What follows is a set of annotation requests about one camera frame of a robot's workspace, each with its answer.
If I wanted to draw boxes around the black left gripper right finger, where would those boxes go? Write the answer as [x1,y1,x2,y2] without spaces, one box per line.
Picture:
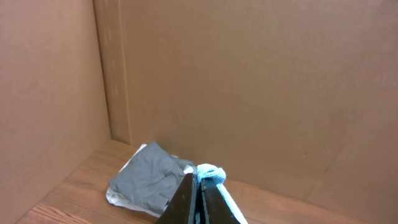
[200,179,239,224]

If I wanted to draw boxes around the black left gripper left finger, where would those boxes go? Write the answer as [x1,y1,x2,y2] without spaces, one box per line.
[155,173,197,224]

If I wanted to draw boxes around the light blue t-shirt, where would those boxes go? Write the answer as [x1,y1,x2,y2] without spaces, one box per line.
[197,164,248,224]

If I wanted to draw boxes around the beige folded garment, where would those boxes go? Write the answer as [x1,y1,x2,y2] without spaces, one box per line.
[105,142,195,218]

